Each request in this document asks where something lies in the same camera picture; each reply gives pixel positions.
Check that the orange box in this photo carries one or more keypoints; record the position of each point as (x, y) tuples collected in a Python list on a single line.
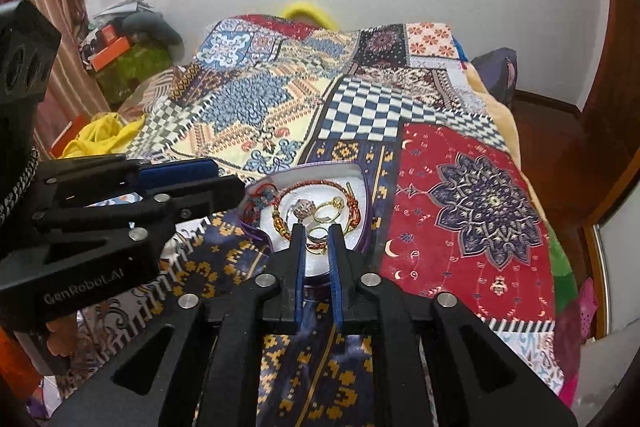
[(112, 52)]

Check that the purple heart-shaped jewelry box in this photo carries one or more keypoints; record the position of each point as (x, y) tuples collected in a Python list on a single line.
[(357, 187)]

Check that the beige fleece blanket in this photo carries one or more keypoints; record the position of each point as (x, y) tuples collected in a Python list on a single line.
[(500, 117)]

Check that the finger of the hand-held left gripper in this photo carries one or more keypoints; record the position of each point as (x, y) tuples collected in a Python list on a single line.
[(175, 172), (210, 197)]

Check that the pink slipper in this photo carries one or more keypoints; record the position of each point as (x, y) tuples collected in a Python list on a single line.
[(587, 302)]

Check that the grey cloth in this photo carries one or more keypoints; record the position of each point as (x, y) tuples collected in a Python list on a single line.
[(150, 27)]

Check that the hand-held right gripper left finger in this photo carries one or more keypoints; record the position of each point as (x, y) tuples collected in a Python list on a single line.
[(240, 347)]

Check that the white heart-decal sliding door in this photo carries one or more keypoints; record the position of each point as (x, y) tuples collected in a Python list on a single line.
[(622, 282)]

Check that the brown wooden door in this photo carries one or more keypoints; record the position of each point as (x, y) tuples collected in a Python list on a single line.
[(615, 82)]

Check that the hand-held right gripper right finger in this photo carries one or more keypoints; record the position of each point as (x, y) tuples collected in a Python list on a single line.
[(400, 347)]

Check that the yellow padded tube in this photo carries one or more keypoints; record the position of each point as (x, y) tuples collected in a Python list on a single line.
[(307, 12)]

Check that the green cloth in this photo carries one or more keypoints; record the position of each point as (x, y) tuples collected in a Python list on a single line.
[(562, 267)]

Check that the dark purple bag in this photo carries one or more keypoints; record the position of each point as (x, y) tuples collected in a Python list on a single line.
[(495, 72)]

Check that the yellow cloth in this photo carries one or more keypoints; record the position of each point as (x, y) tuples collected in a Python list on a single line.
[(105, 132)]

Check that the patchwork printed blanket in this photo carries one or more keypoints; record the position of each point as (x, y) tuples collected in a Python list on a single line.
[(450, 207)]

